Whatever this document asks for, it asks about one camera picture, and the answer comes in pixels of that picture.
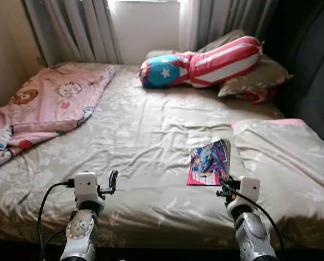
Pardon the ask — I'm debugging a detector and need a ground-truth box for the small red cloth item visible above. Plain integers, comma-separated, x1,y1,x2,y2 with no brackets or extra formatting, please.
244,90,279,104

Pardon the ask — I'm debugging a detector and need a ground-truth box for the grey floral pillow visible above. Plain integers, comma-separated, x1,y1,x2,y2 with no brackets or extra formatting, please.
197,30,293,100

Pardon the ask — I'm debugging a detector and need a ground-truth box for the stars and stripes bolster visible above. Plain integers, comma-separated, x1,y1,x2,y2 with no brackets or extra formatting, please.
139,36,264,89

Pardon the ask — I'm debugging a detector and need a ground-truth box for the folded grey floral comforter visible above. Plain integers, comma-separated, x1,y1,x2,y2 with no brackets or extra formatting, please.
232,119,324,221

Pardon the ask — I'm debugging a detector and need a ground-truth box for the grey curtain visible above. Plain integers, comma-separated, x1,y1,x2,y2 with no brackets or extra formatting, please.
23,0,122,66
178,0,279,52

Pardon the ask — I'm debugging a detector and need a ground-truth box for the pink cartoon print blanket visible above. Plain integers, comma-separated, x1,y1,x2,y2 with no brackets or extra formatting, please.
0,64,117,177

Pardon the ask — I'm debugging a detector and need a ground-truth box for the bed with grey floral cover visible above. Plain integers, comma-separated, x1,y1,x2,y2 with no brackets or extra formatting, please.
0,50,324,253

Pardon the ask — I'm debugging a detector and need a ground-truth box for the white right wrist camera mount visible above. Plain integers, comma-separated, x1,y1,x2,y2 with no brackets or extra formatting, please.
239,177,260,203

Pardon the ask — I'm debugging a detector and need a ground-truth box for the dark grey upholstered headboard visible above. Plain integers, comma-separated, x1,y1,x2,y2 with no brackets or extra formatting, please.
265,0,324,156

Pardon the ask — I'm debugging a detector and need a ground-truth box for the colourful comic book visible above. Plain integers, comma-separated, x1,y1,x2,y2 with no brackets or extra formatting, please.
186,139,232,187

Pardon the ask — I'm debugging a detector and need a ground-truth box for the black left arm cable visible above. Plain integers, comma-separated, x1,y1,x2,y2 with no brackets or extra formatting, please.
37,181,76,261

